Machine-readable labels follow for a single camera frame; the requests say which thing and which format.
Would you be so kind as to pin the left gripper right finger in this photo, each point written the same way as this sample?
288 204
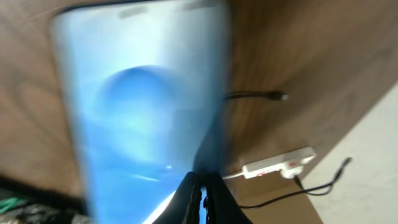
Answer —
220 205

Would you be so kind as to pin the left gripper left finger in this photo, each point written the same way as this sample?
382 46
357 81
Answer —
184 207

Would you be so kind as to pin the blue Galaxy smartphone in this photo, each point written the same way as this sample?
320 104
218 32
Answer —
144 85

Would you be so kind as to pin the white USB charger plug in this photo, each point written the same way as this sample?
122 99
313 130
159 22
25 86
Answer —
291 172

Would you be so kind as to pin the white power strip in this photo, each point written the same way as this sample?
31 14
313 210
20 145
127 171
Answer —
298 157

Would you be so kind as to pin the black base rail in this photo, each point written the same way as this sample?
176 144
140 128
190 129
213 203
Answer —
23 203

